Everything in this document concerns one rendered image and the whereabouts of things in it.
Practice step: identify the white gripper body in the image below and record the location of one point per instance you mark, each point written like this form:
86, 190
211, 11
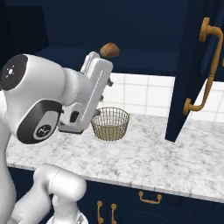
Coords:
99, 75

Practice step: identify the navy wall cabinet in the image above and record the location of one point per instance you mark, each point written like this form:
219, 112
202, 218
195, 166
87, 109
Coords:
140, 32

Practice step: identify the brown bread loaf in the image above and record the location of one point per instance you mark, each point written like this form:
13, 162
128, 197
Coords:
110, 50

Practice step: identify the navy drawer front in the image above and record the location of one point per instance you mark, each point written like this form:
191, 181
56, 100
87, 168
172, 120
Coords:
175, 211

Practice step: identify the navy base cabinet door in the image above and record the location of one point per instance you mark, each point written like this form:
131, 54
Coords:
93, 201
122, 210

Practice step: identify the navy wall cabinet door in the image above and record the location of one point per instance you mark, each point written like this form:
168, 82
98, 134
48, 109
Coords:
219, 35
186, 58

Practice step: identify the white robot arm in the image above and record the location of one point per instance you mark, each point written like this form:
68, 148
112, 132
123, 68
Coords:
38, 87

